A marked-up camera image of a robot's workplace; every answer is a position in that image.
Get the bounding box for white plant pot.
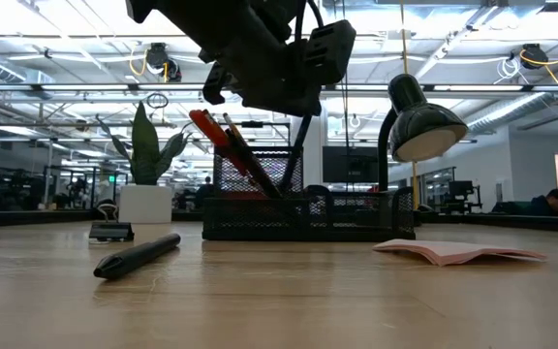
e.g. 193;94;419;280
117;184;174;226

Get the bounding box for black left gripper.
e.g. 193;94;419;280
201;18;357;117

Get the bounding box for black ballpoint pen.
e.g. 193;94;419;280
92;233;182;281
224;126;270;195
278;114;313;193
228;128;283;200

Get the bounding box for person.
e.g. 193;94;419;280
195;175;216;210
525;187;558;218

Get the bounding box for black binder clip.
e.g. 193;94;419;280
87;203;136;243

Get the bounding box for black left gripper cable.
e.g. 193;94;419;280
292;0;326;48

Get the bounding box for pink sticky note pad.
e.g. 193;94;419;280
371;238;548;268

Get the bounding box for red-handled scissors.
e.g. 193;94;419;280
188;110;254;179

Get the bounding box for black background monitor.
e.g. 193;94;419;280
322;145;380;185

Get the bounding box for yellow hanging cord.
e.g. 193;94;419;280
398;0;419;210

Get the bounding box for black ceiling cable reel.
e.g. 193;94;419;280
128;42;184;84
518;41;558;86

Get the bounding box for black mesh desk organizer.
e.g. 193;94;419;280
201;145;417;243

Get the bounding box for black metal table frame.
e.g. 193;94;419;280
0;208;558;234

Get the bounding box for black desk lamp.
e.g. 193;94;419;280
376;73;470;214

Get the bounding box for green snake plant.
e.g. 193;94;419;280
94;100;195;187

